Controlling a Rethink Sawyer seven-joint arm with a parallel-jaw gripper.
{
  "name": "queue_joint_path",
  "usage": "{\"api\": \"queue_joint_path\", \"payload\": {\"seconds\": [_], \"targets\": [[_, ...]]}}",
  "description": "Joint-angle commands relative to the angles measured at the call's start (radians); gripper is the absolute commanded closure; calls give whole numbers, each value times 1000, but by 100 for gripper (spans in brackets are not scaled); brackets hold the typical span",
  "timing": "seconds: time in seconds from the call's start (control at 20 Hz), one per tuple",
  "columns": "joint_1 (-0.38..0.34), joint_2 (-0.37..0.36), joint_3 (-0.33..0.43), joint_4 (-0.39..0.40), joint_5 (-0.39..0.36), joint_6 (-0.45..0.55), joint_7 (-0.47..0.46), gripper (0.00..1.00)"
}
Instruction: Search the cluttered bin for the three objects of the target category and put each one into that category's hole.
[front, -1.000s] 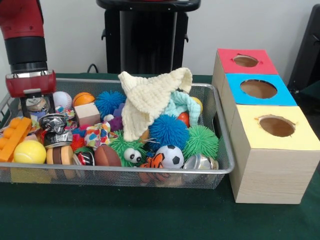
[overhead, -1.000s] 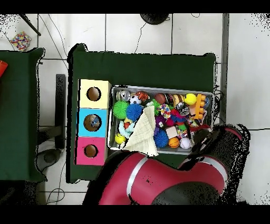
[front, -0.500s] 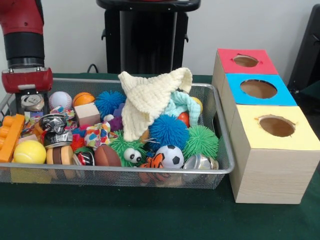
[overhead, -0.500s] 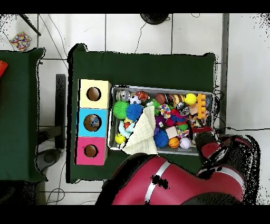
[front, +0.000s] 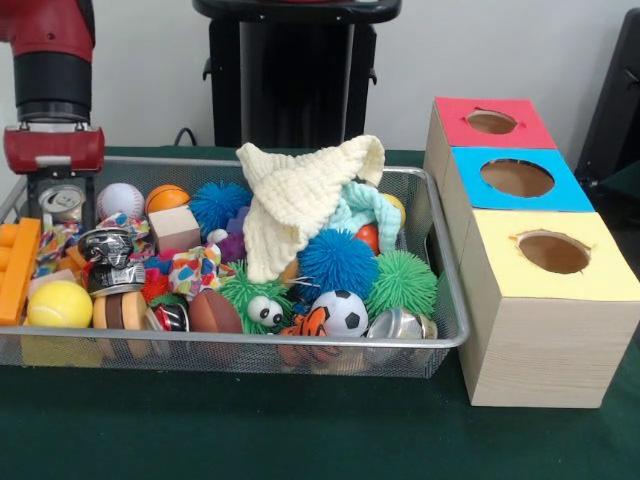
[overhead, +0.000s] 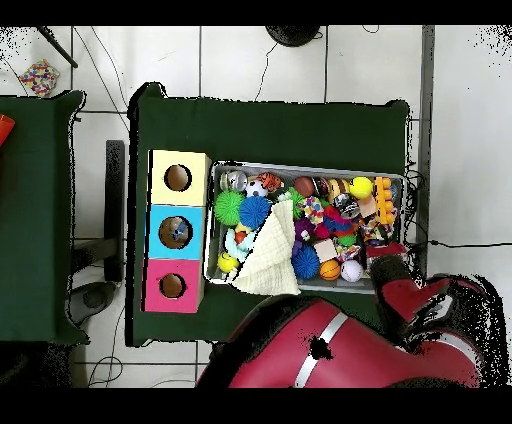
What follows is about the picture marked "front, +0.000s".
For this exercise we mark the cream knitted cloth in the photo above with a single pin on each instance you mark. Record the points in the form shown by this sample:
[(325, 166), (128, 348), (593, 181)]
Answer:
[(290, 200)]

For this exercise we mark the green spiky ball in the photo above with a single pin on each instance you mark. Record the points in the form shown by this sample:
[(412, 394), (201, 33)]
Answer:
[(402, 283)]

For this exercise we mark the mint green cloth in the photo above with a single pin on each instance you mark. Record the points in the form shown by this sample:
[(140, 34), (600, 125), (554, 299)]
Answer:
[(370, 205)]

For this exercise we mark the yellow tennis ball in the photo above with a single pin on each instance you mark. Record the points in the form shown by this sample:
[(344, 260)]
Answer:
[(60, 303)]

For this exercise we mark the plain wooden cube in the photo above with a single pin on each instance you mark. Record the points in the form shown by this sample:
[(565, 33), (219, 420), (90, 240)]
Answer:
[(175, 230)]

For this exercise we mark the colourful patterned cloth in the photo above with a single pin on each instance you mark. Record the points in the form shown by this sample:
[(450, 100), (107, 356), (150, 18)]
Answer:
[(195, 270)]

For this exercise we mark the green furry googly-eyed toy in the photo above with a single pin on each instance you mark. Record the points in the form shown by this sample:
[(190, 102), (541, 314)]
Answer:
[(250, 295)]

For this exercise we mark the small blue spiky ball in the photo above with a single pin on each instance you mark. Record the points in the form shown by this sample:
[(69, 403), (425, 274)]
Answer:
[(218, 205)]

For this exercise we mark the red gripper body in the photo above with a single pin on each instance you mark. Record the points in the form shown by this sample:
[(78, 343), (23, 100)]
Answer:
[(55, 150)]

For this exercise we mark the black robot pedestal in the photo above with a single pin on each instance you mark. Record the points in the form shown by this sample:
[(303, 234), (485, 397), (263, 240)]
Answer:
[(290, 90)]

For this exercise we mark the orange toy brick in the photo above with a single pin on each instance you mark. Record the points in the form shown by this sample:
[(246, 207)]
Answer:
[(18, 270)]

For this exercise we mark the small soccer ball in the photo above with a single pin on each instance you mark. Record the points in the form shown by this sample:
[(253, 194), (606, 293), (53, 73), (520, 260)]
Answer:
[(340, 312)]

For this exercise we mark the clear mesh bin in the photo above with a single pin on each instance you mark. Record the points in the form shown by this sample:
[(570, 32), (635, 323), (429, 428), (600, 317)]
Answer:
[(250, 362)]

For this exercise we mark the black monitor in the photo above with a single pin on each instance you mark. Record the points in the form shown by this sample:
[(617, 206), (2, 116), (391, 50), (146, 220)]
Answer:
[(620, 110)]

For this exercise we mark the red robot arm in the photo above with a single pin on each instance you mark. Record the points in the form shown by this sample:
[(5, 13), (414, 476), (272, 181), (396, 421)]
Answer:
[(50, 60)]

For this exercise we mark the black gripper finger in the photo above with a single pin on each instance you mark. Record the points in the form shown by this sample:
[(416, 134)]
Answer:
[(90, 188), (33, 200)]

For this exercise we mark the yellow smiley ball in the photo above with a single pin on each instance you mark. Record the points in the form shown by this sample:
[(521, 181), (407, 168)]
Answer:
[(397, 210)]

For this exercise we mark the crushed silver can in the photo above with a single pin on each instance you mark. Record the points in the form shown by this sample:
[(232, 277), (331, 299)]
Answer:
[(63, 203)]

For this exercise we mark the wooden box with three holes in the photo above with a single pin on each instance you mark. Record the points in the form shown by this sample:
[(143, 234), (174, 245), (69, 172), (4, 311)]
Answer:
[(540, 350)]

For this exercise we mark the white baseball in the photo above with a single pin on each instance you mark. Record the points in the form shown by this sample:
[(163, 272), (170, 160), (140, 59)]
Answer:
[(121, 200)]

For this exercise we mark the small orange basketball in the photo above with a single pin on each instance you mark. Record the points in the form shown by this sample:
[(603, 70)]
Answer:
[(167, 198)]

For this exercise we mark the large blue spiky ball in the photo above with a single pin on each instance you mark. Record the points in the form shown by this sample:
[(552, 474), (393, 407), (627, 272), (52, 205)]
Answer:
[(338, 262)]

